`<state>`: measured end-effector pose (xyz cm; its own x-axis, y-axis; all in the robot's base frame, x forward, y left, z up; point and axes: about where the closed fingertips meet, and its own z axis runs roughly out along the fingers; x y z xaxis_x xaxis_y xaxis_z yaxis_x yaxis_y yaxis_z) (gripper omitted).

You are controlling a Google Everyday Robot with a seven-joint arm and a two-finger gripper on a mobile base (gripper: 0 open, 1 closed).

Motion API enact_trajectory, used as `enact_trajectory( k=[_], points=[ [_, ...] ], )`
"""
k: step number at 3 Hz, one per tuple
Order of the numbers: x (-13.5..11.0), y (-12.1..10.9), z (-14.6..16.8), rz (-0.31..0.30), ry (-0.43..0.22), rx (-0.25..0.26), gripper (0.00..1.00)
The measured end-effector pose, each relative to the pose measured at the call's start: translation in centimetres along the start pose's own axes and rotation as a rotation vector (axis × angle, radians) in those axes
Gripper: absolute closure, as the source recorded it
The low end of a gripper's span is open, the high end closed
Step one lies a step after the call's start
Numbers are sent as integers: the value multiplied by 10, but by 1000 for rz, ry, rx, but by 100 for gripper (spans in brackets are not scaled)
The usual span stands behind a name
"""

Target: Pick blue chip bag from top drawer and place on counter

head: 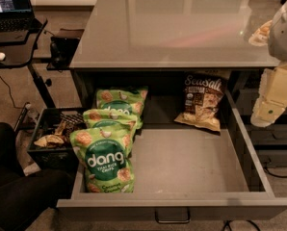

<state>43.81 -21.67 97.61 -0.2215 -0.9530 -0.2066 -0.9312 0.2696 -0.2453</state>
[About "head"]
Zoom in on open grey drawer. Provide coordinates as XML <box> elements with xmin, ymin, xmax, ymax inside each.
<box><xmin>58</xmin><ymin>70</ymin><xmax>287</xmax><ymax>221</ymax></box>

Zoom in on front green dang chip bag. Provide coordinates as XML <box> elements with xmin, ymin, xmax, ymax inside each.
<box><xmin>70</xmin><ymin>125</ymin><xmax>135</xmax><ymax>193</ymax></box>

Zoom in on black laptop stand table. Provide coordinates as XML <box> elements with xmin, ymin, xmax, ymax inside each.
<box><xmin>0</xmin><ymin>16</ymin><xmax>55</xmax><ymax>108</ymax></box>

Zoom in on black laptop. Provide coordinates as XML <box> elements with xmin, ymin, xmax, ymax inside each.
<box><xmin>0</xmin><ymin>0</ymin><xmax>35</xmax><ymax>45</ymax></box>

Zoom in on person's leg in black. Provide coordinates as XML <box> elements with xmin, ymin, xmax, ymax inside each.
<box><xmin>0</xmin><ymin>122</ymin><xmax>72</xmax><ymax>231</ymax></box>

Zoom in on green dang chip bag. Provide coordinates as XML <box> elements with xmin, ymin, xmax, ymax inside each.
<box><xmin>96</xmin><ymin>86</ymin><xmax>148</xmax><ymax>129</ymax></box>
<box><xmin>70</xmin><ymin>125</ymin><xmax>135</xmax><ymax>193</ymax></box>
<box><xmin>83</xmin><ymin>109</ymin><xmax>138</xmax><ymax>138</ymax></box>

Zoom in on dark sea salt chip bag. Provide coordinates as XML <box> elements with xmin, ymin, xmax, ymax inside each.
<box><xmin>174</xmin><ymin>70</ymin><xmax>231</xmax><ymax>132</ymax></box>

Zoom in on snack bags in crate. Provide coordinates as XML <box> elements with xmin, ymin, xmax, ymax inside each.
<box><xmin>34</xmin><ymin>121</ymin><xmax>68</xmax><ymax>148</ymax></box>

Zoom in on metal drawer handle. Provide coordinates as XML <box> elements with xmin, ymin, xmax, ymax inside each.
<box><xmin>154</xmin><ymin>208</ymin><xmax>191</xmax><ymax>224</ymax></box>

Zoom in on black floor cable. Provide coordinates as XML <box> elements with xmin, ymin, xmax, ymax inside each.
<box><xmin>262</xmin><ymin>163</ymin><xmax>287</xmax><ymax>179</ymax></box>

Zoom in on middle green dang chip bag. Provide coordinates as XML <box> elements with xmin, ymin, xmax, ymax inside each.
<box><xmin>83</xmin><ymin>109</ymin><xmax>138</xmax><ymax>138</ymax></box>

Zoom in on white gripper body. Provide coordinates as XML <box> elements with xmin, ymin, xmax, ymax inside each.
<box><xmin>250</xmin><ymin>63</ymin><xmax>287</xmax><ymax>127</ymax></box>

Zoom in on black plastic crate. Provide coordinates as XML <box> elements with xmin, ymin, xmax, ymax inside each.
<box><xmin>27</xmin><ymin>108</ymin><xmax>86</xmax><ymax>171</ymax></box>

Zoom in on rear green dang chip bag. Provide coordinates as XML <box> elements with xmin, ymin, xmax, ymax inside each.
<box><xmin>96</xmin><ymin>86</ymin><xmax>148</xmax><ymax>129</ymax></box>

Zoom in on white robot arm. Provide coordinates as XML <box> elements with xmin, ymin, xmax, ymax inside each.
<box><xmin>248</xmin><ymin>1</ymin><xmax>287</xmax><ymax>127</ymax></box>

